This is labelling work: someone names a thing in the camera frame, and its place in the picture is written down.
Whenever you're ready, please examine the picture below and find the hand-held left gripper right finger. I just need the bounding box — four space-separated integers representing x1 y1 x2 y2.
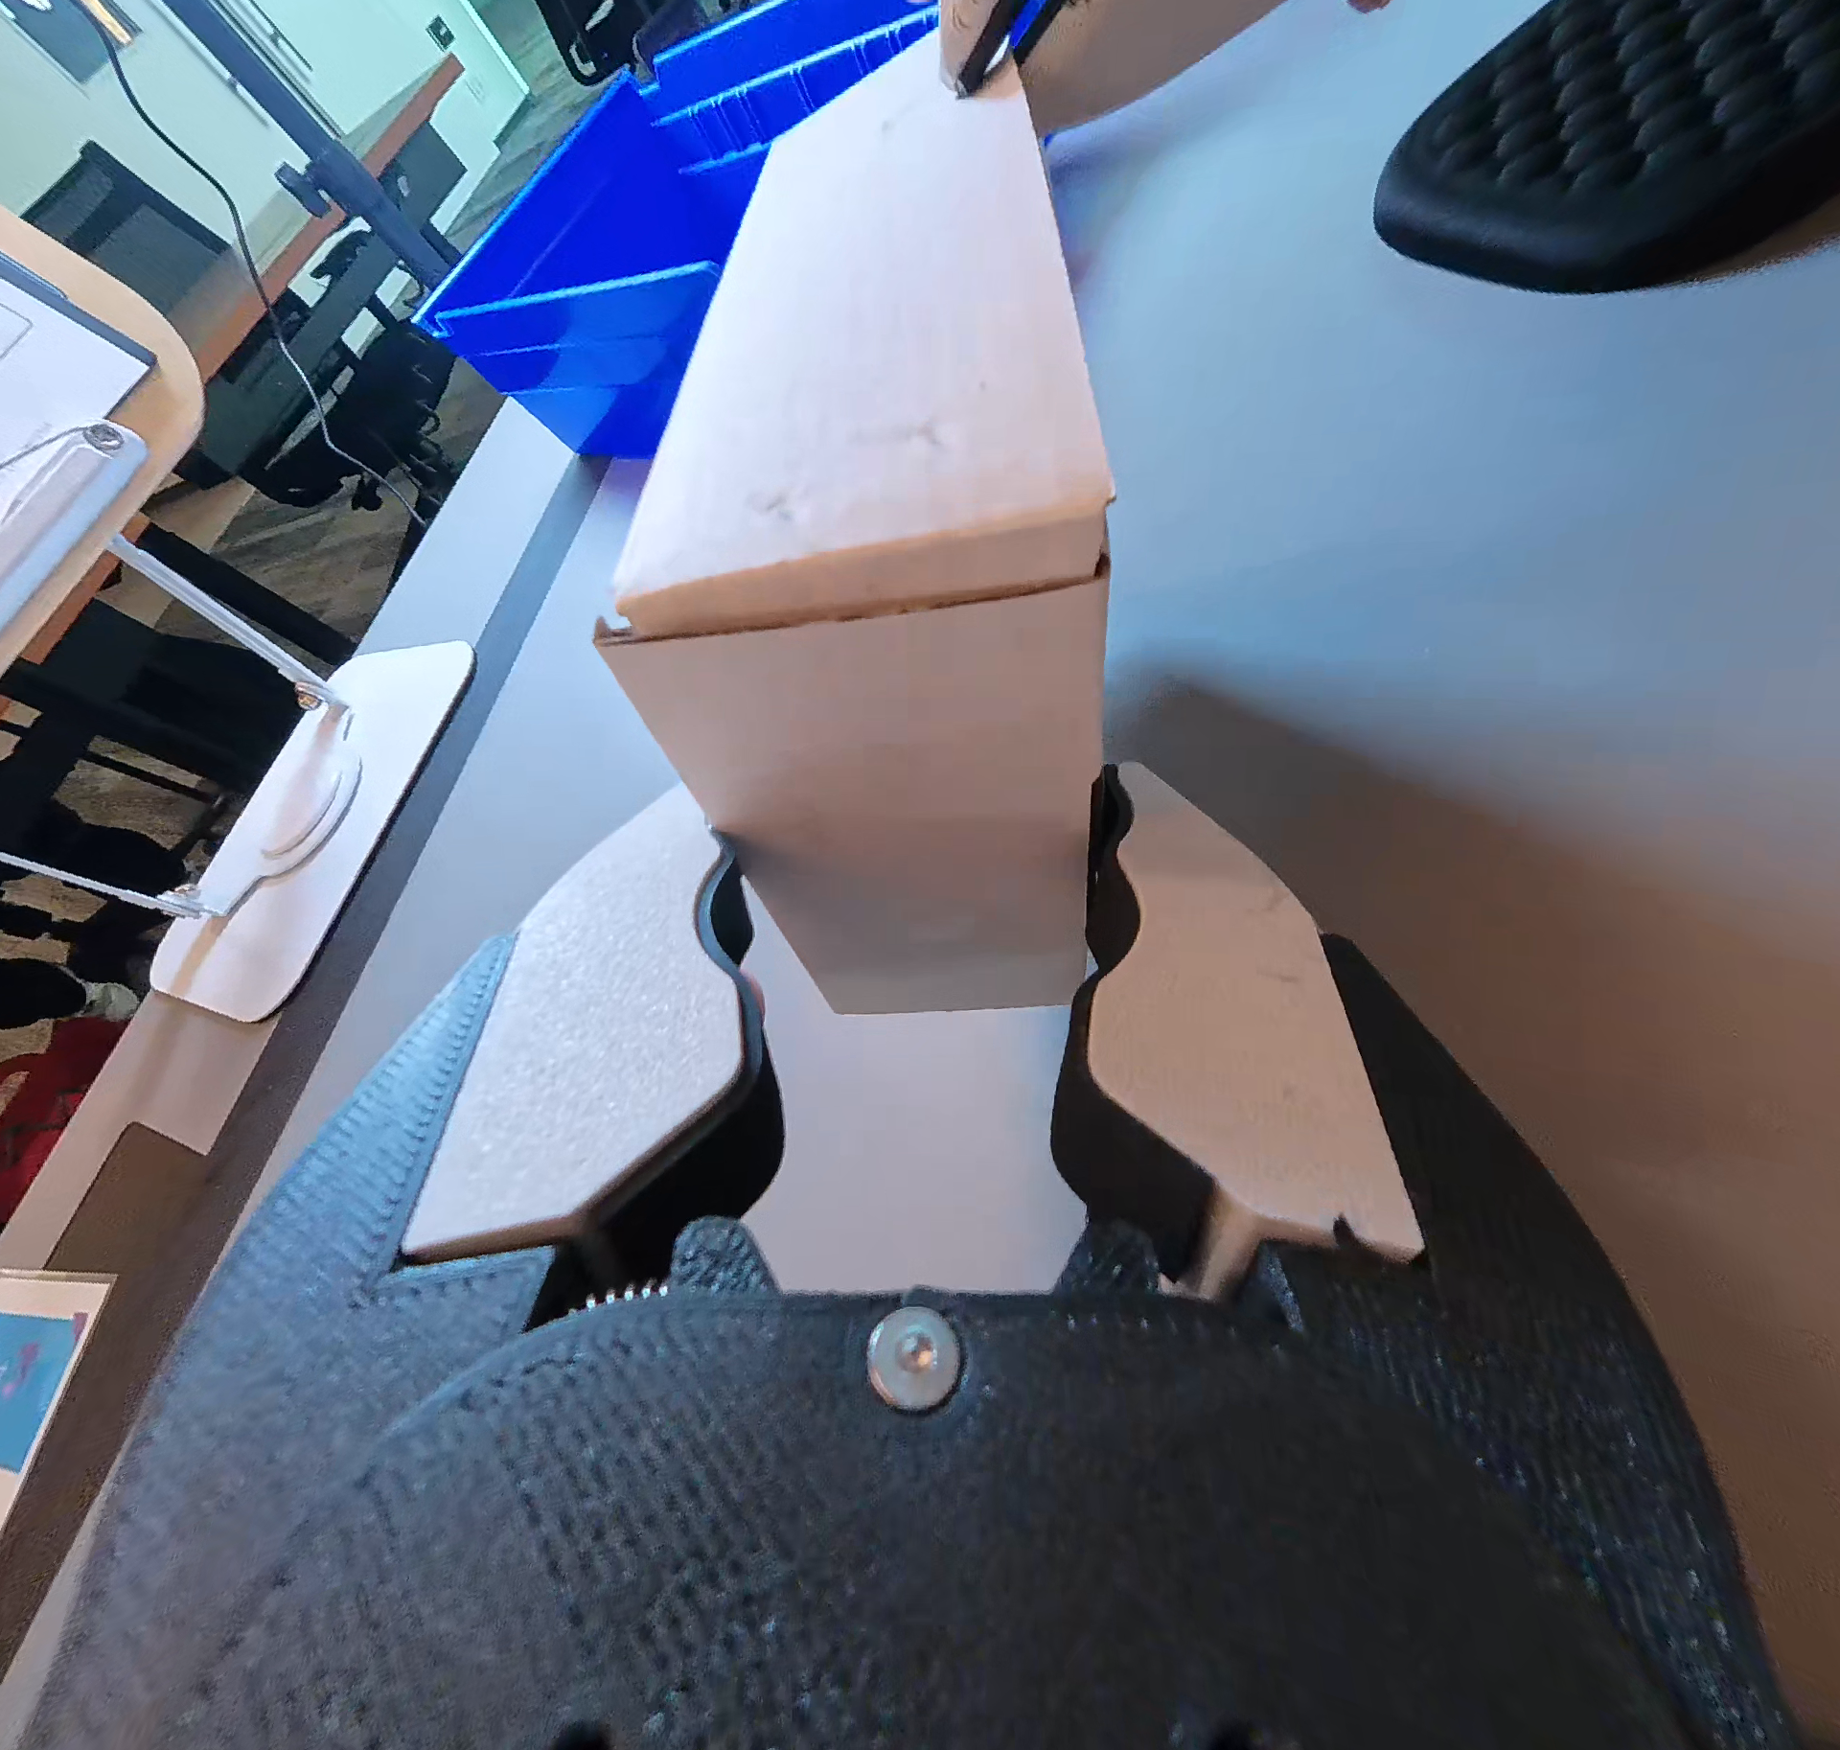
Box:
1052 762 1428 1301

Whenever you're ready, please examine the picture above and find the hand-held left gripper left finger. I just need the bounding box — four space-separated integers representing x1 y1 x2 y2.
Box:
397 786 788 1269

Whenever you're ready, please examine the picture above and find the white cardboard box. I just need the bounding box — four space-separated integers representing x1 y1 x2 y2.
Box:
593 53 1118 1019

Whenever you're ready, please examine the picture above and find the black textured cushion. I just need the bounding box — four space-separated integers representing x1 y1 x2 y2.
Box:
1372 0 1840 297

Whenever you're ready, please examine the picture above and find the blue plastic bin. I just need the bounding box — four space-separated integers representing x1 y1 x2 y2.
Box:
413 0 1056 466

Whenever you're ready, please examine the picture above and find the dark red bag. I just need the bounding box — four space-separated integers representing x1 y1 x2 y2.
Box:
0 1017 129 1227

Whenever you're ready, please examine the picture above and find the brown topped desk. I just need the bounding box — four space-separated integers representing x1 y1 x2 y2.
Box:
142 53 468 393

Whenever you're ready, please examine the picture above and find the printed paper card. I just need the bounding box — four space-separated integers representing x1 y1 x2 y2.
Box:
0 1267 119 1525

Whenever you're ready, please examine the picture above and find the black metal stand pole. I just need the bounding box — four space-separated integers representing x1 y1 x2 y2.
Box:
63 0 460 286

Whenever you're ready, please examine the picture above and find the light wooden side table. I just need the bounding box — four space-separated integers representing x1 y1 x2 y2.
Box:
0 204 206 673

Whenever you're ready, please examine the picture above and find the white wire document stand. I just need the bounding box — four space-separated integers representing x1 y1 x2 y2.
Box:
0 425 478 1024

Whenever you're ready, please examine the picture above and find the black cable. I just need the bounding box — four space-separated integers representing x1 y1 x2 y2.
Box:
101 31 425 522

